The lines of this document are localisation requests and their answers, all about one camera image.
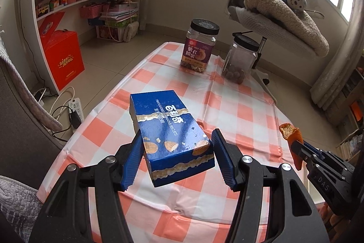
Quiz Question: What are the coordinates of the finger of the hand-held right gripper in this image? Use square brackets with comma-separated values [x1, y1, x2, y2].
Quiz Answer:
[290, 140, 316, 164]
[303, 141, 330, 156]

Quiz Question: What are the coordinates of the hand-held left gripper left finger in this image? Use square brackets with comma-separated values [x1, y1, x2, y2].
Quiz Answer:
[37, 129, 145, 243]

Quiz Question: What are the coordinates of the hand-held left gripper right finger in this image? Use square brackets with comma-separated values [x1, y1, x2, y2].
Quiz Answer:
[211, 128, 322, 243]

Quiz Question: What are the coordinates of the blue biscuit box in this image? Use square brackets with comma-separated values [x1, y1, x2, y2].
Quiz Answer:
[129, 90, 216, 188]

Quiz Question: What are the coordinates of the person's right hand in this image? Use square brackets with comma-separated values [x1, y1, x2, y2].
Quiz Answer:
[319, 202, 346, 243]

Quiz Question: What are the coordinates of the bookshelf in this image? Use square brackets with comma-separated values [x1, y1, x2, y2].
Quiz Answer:
[327, 67, 364, 164]

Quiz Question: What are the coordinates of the pink white checkered tablecloth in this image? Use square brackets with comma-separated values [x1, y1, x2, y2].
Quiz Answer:
[36, 42, 327, 243]

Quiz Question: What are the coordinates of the black power adapter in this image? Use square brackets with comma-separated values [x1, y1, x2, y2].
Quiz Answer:
[69, 112, 82, 130]

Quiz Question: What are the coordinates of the white power strip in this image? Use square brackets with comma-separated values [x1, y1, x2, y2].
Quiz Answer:
[68, 98, 85, 122]

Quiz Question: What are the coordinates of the beige curtain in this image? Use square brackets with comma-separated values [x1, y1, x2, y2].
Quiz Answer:
[310, 0, 364, 124]

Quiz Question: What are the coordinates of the clear jar with black lid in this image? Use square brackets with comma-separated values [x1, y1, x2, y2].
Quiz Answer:
[221, 34, 260, 85]

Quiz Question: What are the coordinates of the labelled nut jar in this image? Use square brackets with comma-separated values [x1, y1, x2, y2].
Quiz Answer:
[179, 19, 220, 74]

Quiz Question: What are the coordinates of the dark grey sofa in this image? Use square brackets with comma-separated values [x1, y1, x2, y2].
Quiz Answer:
[0, 61, 66, 181]

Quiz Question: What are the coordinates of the red gift box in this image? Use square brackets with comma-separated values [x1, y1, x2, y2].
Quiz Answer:
[38, 12, 85, 92]

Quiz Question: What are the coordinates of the grey quilted cloth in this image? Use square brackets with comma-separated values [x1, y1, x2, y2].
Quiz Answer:
[0, 175, 52, 243]

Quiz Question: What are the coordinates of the striped cloth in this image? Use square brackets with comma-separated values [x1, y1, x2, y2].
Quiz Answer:
[0, 32, 63, 132]

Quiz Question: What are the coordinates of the printed cardboard box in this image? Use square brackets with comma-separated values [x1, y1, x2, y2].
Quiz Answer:
[97, 24, 127, 40]

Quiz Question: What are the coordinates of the grey white office chair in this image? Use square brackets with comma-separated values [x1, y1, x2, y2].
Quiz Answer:
[223, 0, 330, 104]

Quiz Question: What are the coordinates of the beige fleece blanket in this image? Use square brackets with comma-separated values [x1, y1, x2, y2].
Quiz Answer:
[244, 0, 330, 57]

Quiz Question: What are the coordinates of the stack of papers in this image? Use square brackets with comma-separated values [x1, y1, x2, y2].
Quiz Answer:
[105, 8, 140, 27]

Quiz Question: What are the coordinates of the pink basket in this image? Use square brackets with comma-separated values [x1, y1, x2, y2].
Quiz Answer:
[80, 4, 103, 18]

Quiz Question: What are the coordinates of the white cable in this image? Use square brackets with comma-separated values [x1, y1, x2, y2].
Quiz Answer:
[50, 86, 76, 132]

